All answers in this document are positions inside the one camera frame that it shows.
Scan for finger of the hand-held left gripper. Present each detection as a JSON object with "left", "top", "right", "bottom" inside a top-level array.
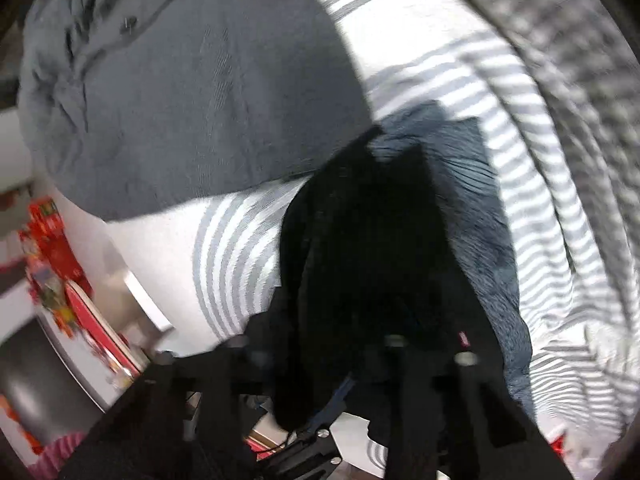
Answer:
[{"left": 262, "top": 377, "right": 357, "bottom": 477}]

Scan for pink striped cloth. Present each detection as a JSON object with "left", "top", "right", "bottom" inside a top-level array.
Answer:
[{"left": 27, "top": 431, "right": 90, "bottom": 480}]

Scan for grey jacket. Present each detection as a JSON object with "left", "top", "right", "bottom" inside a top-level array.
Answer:
[{"left": 17, "top": 0, "right": 377, "bottom": 223}]

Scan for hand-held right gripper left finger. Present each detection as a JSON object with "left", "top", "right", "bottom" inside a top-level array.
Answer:
[{"left": 60, "top": 317, "right": 283, "bottom": 480}]

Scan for black pants blue floral sides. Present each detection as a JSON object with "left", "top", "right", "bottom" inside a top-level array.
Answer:
[{"left": 272, "top": 100, "right": 538, "bottom": 450}]

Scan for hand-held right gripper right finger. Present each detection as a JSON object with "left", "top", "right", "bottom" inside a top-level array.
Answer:
[{"left": 365, "top": 334, "right": 572, "bottom": 480}]

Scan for red flat box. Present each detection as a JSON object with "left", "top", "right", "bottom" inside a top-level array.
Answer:
[{"left": 62, "top": 279, "right": 152, "bottom": 383}]

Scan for red decorated boxes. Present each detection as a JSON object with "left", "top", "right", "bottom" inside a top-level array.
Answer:
[{"left": 19, "top": 197, "right": 95, "bottom": 333}]

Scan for grey striped duvet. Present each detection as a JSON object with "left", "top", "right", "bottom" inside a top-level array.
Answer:
[{"left": 415, "top": 0, "right": 640, "bottom": 441}]

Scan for white striped bed sheet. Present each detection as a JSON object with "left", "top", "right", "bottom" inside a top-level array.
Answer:
[{"left": 107, "top": 0, "right": 631, "bottom": 461}]

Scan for dark grey container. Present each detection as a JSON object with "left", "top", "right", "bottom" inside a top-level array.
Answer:
[{"left": 0, "top": 314, "right": 103, "bottom": 443}]

